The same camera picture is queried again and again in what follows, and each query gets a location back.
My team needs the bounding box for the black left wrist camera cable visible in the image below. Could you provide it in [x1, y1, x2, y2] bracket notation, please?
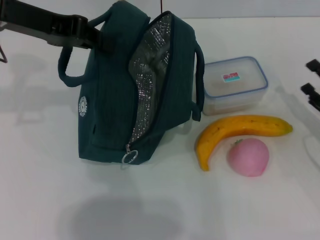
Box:
[0, 21, 8, 64]

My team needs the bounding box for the pink toy peach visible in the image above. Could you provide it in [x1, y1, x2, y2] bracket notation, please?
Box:
[226, 138, 270, 178]

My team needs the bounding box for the yellow toy banana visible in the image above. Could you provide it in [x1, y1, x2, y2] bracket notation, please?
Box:
[196, 114, 293, 172]

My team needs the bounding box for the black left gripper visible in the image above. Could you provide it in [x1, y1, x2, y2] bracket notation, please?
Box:
[0, 0, 116, 53]

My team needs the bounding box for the dark teal insulated lunch bag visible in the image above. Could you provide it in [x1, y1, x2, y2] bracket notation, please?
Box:
[57, 1, 206, 171]

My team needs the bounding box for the clear plastic box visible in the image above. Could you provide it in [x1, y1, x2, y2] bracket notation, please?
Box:
[202, 56, 269, 116]

